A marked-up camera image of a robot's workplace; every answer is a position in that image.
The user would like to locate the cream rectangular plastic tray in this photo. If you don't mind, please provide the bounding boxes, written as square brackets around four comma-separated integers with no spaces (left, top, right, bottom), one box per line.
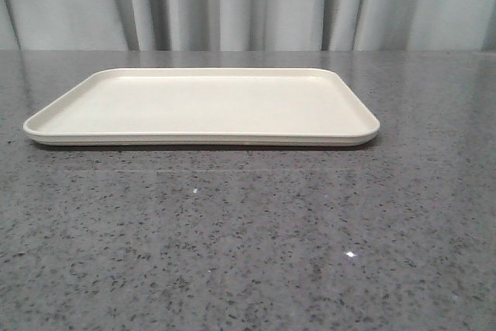
[23,67,380,147]

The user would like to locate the grey pleated curtain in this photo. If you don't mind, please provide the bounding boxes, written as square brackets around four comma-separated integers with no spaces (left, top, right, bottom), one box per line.
[1,0,495,51]

